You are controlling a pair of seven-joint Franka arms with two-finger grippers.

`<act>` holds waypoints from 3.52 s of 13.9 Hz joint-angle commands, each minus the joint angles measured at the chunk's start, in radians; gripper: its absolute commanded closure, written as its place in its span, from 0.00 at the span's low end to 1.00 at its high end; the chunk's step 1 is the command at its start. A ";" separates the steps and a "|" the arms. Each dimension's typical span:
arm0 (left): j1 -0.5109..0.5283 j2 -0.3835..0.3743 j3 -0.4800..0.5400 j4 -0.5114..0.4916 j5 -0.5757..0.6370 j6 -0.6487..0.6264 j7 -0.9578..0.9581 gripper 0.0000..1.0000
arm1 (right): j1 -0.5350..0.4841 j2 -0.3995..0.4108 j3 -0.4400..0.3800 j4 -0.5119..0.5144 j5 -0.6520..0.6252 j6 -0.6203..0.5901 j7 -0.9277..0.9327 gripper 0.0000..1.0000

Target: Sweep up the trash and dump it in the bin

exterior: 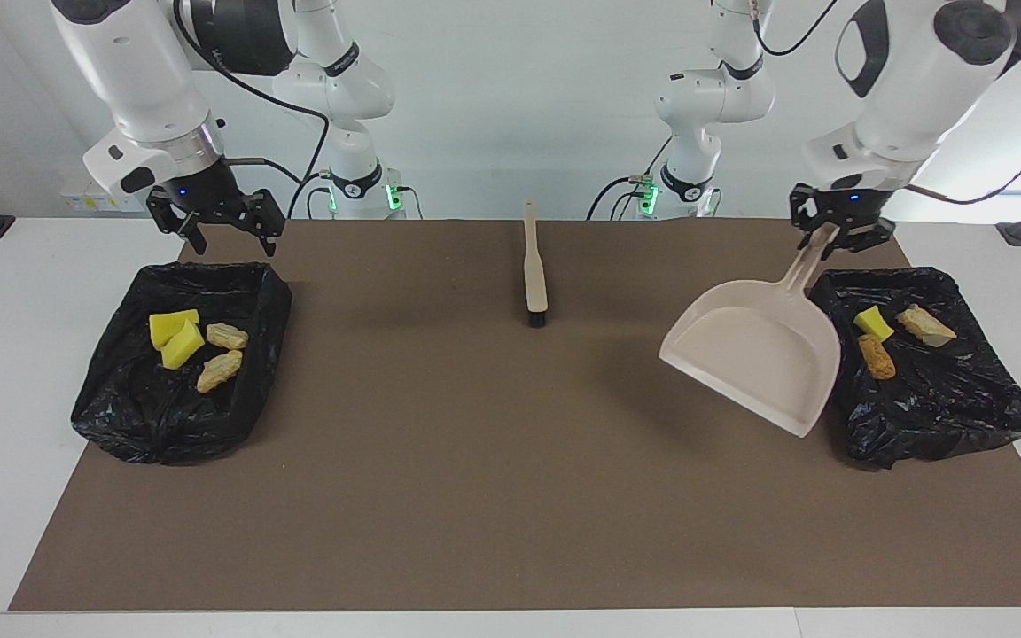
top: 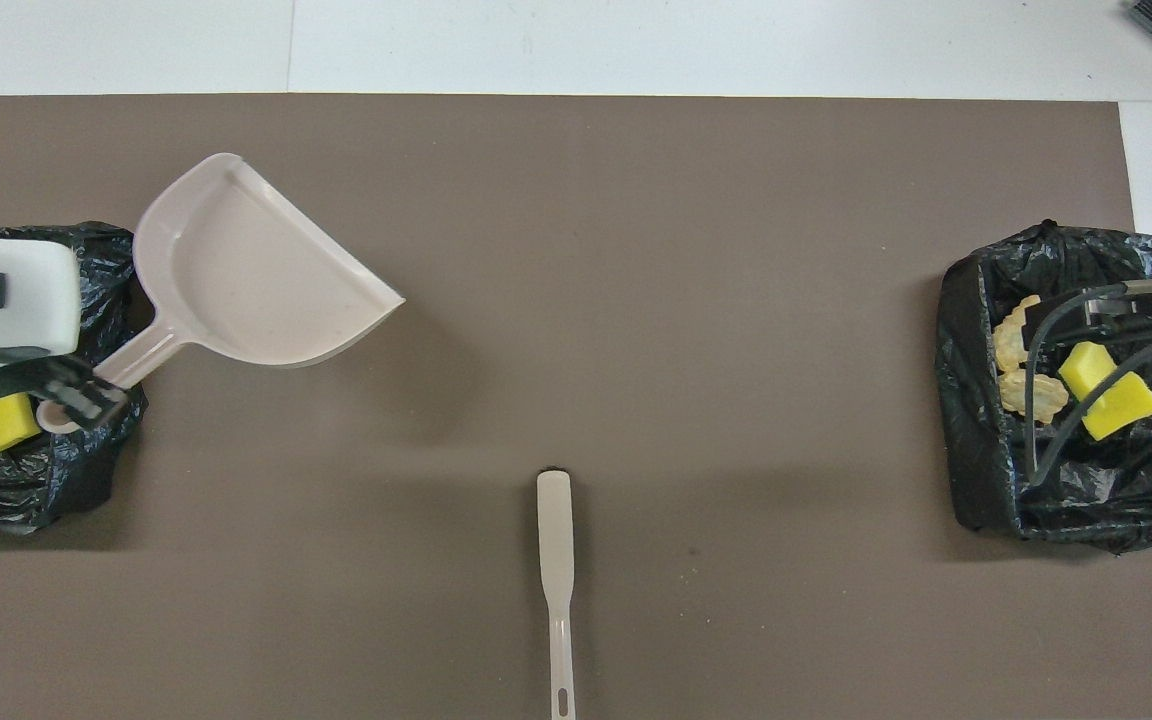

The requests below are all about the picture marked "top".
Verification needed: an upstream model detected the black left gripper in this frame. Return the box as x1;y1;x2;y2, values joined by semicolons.
0;345;131;433

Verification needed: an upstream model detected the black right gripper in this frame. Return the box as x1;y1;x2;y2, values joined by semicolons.
1021;290;1152;349

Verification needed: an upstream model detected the yellow sponge with green back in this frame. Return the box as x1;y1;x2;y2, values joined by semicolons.
1058;342;1119;403

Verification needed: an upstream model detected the orange flaky croissant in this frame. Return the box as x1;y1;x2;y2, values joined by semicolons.
993;294;1044;372

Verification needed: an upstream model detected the small yellow sponge piece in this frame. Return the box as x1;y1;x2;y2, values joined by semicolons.
0;393;43;456

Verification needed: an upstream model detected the large yellow sponge piece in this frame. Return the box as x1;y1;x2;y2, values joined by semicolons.
1081;372;1152;441

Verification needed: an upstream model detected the beige plastic dustpan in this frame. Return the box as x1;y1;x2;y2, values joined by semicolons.
36;152;407;436

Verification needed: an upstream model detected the beige hand brush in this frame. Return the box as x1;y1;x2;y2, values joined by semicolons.
536;468;577;720

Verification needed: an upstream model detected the black bag lined bin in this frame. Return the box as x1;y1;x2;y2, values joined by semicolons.
937;220;1152;554
0;222;149;533

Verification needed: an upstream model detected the brown table mat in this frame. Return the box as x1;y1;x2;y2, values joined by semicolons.
0;94;1152;720

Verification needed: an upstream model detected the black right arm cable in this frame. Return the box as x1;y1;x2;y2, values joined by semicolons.
1024;278;1152;488

